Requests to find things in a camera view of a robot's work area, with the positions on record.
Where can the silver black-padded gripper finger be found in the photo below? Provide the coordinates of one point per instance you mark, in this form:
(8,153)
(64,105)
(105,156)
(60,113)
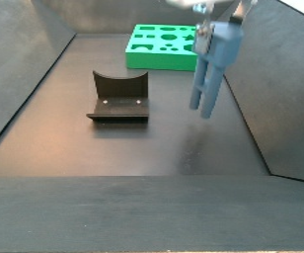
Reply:
(204,29)

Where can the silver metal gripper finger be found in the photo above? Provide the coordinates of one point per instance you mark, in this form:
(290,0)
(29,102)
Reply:
(243,10)

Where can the blue three-prong block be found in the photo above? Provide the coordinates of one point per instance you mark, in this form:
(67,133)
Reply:
(212,65)

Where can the green shape-sorting foam board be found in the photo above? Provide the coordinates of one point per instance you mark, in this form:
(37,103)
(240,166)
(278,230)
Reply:
(161,47)

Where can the black curved holder stand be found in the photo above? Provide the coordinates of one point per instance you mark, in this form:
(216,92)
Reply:
(123,98)

